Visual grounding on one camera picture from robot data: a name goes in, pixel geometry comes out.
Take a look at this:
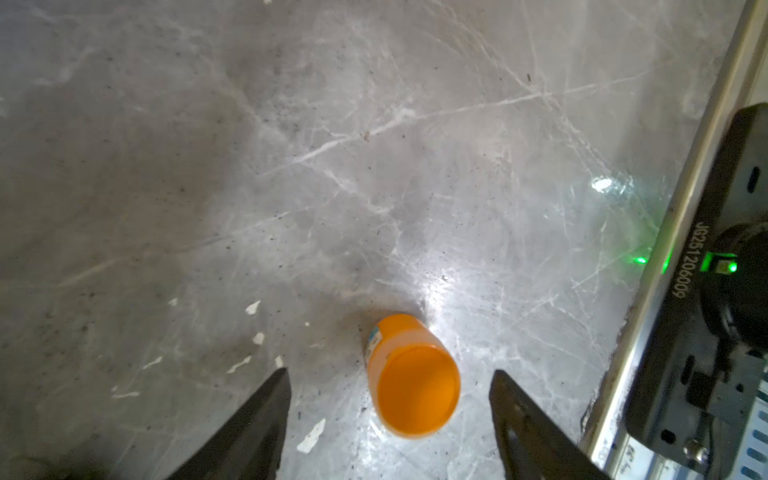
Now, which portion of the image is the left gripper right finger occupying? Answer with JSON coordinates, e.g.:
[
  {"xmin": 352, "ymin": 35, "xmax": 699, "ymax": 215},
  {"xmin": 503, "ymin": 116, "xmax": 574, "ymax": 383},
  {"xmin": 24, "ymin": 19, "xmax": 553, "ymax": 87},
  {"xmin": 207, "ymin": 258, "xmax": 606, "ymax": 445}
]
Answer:
[{"xmin": 489, "ymin": 370, "xmax": 608, "ymax": 479}]

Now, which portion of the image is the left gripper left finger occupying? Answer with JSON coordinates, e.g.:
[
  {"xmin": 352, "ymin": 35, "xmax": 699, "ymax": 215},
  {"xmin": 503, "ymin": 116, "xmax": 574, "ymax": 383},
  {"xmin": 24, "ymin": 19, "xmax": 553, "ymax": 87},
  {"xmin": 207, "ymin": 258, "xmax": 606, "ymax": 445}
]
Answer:
[{"xmin": 170, "ymin": 367, "xmax": 291, "ymax": 479}]

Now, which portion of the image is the orange paint can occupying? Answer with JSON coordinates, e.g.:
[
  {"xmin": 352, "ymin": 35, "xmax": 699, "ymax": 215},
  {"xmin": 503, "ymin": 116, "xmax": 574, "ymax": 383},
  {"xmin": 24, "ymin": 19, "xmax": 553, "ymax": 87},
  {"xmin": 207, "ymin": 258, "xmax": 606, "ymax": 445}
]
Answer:
[{"xmin": 365, "ymin": 314, "xmax": 461, "ymax": 438}]

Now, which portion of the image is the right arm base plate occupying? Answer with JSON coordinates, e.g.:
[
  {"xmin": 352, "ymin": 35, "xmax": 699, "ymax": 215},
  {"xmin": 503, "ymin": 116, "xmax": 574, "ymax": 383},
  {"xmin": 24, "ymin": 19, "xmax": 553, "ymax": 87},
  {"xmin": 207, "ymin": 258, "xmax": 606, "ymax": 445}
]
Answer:
[{"xmin": 624, "ymin": 103, "xmax": 767, "ymax": 479}]

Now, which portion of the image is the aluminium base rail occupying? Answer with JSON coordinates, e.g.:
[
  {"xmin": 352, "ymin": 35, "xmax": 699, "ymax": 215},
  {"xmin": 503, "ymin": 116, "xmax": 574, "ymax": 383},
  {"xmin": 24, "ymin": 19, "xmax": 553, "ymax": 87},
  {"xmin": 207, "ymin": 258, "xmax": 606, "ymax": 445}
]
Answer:
[{"xmin": 581, "ymin": 1, "xmax": 767, "ymax": 479}]

